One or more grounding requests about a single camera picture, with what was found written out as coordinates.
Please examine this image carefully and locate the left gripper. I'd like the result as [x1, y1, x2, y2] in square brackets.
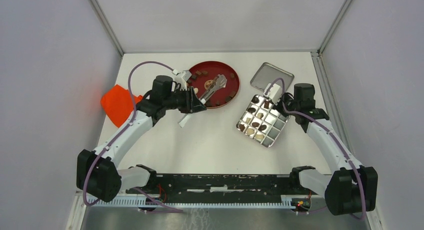
[163, 86, 207, 114]

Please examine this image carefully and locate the metal tongs white handle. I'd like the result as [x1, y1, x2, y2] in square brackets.
[178, 74, 227, 128]

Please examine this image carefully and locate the pink compartment box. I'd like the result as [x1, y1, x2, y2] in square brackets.
[236, 95, 289, 148]

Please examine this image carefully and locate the silver tin lid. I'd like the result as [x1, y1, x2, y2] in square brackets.
[250, 62, 295, 92]

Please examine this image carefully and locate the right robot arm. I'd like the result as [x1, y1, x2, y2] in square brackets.
[276, 83, 378, 220]

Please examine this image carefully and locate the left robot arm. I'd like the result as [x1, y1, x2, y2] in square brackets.
[76, 75, 207, 202]

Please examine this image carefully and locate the red round tray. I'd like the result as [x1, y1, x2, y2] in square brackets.
[187, 61, 241, 109]

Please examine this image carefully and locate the orange cloth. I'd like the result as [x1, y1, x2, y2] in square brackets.
[100, 85, 134, 128]

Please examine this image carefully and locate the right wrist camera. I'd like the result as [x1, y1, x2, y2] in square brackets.
[263, 83, 283, 104]

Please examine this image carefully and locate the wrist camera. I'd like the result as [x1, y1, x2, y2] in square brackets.
[172, 70, 192, 90]
[263, 83, 283, 104]

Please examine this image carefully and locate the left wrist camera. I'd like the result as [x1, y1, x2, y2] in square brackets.
[172, 70, 192, 90]

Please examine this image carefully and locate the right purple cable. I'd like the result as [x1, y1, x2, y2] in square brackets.
[264, 78, 367, 221]

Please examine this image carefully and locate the purple cable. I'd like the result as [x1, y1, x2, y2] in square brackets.
[264, 78, 367, 221]
[82, 61, 176, 207]

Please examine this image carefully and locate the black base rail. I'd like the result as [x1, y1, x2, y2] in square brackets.
[141, 173, 317, 204]

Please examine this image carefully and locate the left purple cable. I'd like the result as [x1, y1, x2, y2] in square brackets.
[82, 61, 176, 207]

